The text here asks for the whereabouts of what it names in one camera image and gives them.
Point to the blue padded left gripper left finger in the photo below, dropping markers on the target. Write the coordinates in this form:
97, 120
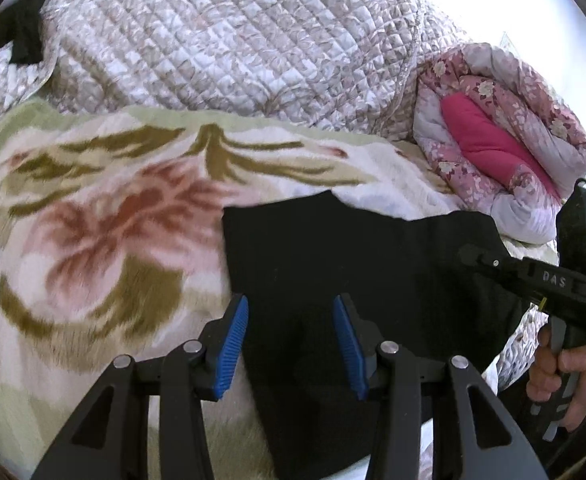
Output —
208, 362

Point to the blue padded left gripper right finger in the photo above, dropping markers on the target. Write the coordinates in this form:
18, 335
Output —
369, 358

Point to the floral fleece blanket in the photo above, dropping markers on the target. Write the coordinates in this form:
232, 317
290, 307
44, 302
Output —
110, 236

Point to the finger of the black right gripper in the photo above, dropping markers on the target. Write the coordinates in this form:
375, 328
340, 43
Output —
503, 269

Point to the pink floral rolled comforter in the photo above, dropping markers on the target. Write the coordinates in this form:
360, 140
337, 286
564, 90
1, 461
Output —
500, 137

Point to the dark clothes pile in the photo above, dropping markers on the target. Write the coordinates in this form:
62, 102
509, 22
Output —
27, 44

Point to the quilted beige bedspread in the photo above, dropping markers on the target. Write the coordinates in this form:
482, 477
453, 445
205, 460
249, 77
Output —
331, 64

